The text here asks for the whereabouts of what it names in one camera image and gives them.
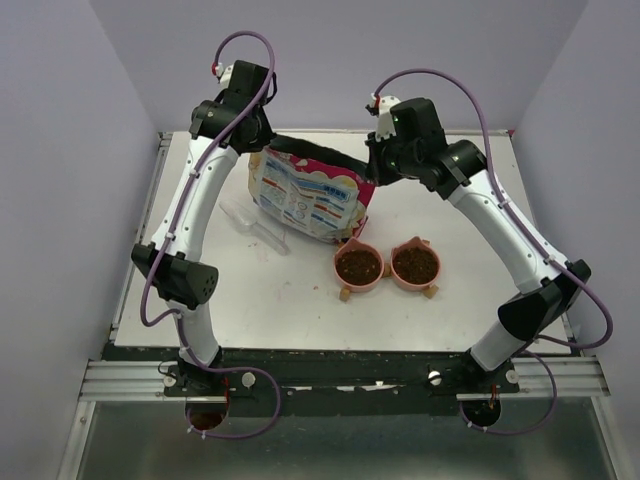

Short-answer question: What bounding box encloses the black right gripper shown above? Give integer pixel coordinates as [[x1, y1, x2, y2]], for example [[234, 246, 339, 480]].
[[367, 125, 421, 186]]

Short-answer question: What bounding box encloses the pet food bag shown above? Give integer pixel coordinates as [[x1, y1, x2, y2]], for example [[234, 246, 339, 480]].
[[248, 134, 376, 244]]

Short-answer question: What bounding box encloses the clear plastic scoop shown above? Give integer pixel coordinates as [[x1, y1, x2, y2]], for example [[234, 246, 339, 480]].
[[219, 200, 290, 256]]

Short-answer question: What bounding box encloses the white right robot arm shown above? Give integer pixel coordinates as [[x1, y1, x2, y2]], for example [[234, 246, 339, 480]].
[[365, 96, 591, 392]]

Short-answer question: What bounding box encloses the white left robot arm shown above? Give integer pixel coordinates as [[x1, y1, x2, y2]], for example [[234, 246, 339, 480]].
[[131, 60, 275, 395]]

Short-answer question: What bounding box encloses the pink left pet bowl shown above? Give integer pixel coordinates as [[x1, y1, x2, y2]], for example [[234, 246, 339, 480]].
[[333, 238, 385, 293]]

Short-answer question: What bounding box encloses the pink pet bowl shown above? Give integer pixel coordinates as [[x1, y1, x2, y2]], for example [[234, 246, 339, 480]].
[[389, 236, 442, 292], [333, 238, 385, 293]]

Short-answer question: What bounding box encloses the pink right pet bowl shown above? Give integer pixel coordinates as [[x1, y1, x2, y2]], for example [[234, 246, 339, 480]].
[[389, 236, 442, 292]]

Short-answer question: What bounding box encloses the brown pet food kibble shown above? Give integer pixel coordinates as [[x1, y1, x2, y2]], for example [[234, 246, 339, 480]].
[[336, 247, 440, 285]]

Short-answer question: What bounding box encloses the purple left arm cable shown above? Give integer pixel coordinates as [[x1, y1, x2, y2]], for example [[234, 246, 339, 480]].
[[141, 30, 282, 441]]

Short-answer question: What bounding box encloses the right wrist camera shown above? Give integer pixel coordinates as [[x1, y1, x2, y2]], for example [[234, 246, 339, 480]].
[[366, 93, 401, 142]]

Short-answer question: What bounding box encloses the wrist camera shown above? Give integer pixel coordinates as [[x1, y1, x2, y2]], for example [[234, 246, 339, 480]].
[[211, 63, 234, 91], [366, 93, 401, 142]]

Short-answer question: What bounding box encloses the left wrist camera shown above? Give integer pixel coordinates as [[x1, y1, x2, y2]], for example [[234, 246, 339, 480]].
[[211, 63, 234, 91]]

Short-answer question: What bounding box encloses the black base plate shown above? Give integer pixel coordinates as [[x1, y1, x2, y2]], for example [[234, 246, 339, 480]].
[[102, 345, 519, 418]]

